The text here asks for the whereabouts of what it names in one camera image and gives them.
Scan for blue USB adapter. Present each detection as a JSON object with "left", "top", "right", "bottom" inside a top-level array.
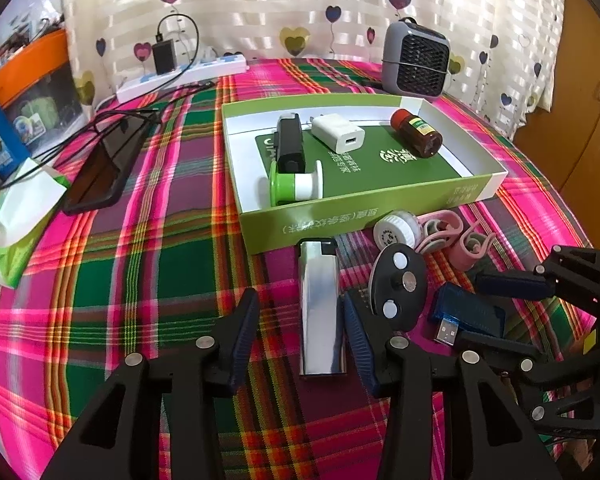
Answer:
[{"left": 429, "top": 283, "right": 506, "bottom": 347}]

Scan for silver black lighter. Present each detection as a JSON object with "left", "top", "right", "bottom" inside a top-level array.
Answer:
[{"left": 298, "top": 238, "right": 346, "bottom": 377}]

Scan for white USB charger plug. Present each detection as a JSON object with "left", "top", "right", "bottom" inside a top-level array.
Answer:
[{"left": 310, "top": 114, "right": 365, "bottom": 155}]

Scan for black oval three-button disc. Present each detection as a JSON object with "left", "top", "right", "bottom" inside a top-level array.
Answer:
[{"left": 368, "top": 243, "right": 428, "bottom": 332}]

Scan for wooden cabinet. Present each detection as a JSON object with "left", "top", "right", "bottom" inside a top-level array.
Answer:
[{"left": 515, "top": 0, "right": 600, "bottom": 248}]

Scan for green cardboard box tray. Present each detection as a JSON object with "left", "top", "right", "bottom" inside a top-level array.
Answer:
[{"left": 222, "top": 93, "right": 507, "bottom": 255}]

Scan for brown medicine bottle red cap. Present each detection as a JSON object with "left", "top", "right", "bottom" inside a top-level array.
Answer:
[{"left": 390, "top": 108, "right": 443, "bottom": 158}]

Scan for green tissue pack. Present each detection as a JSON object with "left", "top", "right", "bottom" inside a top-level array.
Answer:
[{"left": 0, "top": 158, "right": 70, "bottom": 288}]

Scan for grey mini fan heater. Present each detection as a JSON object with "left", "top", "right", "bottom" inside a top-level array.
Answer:
[{"left": 381, "top": 18, "right": 451, "bottom": 98}]

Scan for black smartphone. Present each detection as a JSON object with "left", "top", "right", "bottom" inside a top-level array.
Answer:
[{"left": 61, "top": 110, "right": 160, "bottom": 216}]

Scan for heart pattern curtain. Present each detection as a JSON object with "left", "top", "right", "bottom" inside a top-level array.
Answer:
[{"left": 61, "top": 0, "right": 565, "bottom": 136}]

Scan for black rectangular device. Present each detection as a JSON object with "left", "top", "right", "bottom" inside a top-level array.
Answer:
[{"left": 274, "top": 113, "right": 306, "bottom": 174}]

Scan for orange lidded storage bin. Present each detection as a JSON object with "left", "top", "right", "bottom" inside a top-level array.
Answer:
[{"left": 0, "top": 29, "right": 86, "bottom": 158}]

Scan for white power strip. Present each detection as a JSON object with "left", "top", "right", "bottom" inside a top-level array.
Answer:
[{"left": 116, "top": 54, "right": 248, "bottom": 103}]

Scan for black power adapter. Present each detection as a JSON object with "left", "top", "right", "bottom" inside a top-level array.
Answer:
[{"left": 151, "top": 39, "right": 176, "bottom": 75}]

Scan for pink cable clip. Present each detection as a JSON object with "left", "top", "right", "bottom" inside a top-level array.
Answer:
[{"left": 415, "top": 209, "right": 465, "bottom": 255}]

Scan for black cable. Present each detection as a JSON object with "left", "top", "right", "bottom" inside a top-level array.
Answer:
[{"left": 0, "top": 13, "right": 221, "bottom": 191}]

